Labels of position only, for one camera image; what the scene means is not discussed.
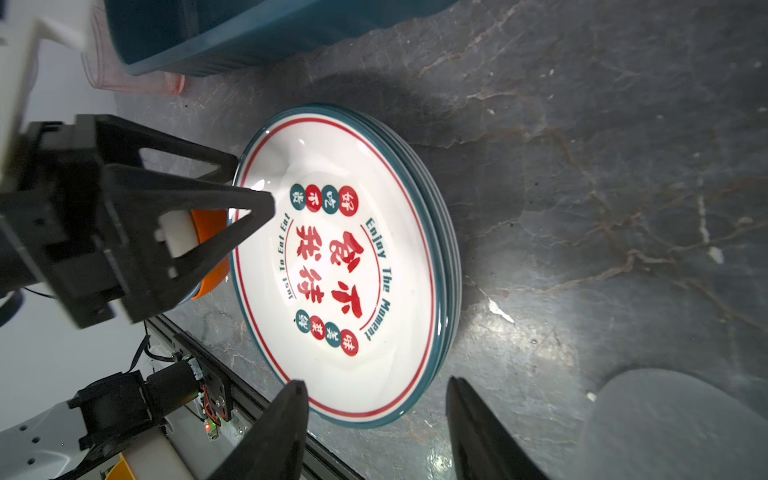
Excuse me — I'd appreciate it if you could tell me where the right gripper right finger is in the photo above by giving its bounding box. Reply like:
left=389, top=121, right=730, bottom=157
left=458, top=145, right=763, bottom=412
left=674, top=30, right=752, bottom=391
left=446, top=377, right=546, bottom=479

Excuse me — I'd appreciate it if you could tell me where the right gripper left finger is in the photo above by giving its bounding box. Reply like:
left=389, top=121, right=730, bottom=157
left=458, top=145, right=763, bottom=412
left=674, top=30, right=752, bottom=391
left=209, top=380, right=309, bottom=480

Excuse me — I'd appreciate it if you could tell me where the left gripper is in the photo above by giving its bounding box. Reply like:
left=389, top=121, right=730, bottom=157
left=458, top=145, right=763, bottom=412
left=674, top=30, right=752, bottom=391
left=1, top=115, right=276, bottom=329

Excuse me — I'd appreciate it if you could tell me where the plate with red characters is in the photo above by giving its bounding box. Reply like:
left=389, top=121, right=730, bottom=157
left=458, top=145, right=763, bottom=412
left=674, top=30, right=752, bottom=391
left=230, top=104, right=462, bottom=428

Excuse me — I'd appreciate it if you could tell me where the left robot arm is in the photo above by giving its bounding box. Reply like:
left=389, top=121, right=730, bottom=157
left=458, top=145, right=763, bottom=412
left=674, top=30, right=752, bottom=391
left=1, top=115, right=275, bottom=479

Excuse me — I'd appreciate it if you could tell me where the teal plastic bin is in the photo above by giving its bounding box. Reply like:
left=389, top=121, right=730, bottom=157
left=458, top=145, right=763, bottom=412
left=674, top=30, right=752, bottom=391
left=104, top=0, right=450, bottom=77

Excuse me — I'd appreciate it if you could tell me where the cream bowl on stack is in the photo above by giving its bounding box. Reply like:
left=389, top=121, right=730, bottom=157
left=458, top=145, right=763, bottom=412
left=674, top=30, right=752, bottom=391
left=154, top=211, right=199, bottom=258

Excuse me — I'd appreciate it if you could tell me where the orange bowl under stack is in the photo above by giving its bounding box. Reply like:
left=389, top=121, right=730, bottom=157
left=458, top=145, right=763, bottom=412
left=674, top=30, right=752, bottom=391
left=190, top=210, right=230, bottom=300

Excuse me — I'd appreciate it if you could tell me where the pink plastic cup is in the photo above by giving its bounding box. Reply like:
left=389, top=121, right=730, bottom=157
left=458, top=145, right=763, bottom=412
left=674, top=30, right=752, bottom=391
left=81, top=1, right=185, bottom=96

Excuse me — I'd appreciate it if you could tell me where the black front rail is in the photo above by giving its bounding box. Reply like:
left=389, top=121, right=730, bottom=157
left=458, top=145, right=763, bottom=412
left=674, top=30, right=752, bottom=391
left=145, top=315, right=362, bottom=479

